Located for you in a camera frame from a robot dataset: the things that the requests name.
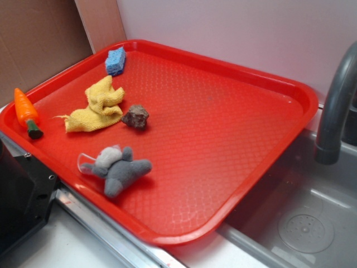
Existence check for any yellow knitted cloth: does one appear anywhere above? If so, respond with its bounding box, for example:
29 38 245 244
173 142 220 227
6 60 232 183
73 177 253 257
58 75 125 133

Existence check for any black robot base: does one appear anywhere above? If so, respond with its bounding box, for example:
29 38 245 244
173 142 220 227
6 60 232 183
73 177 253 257
1 143 58 257

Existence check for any grey plastic sink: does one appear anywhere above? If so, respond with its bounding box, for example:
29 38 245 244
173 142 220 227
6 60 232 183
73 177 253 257
218 131 356 267

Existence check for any grey faucet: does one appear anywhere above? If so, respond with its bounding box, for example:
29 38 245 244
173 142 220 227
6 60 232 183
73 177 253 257
314 42 356 165

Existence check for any brown rock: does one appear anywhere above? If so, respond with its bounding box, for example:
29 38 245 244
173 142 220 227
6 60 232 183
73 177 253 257
121 104 149 131

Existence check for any red plastic tray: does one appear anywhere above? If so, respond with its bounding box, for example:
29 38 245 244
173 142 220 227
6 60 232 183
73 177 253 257
1 40 319 246

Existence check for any grey plush toy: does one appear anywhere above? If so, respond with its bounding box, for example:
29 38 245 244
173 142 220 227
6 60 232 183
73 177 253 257
77 145 152 198

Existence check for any blue sponge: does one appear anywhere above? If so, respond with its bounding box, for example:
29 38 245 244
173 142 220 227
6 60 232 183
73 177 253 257
105 47 126 76

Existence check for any brown cardboard panel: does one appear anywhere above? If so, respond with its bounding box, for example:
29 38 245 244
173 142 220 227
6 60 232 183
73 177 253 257
1 1 92 106

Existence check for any orange toy carrot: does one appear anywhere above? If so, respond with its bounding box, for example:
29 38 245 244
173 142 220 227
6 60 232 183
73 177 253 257
14 88 44 140

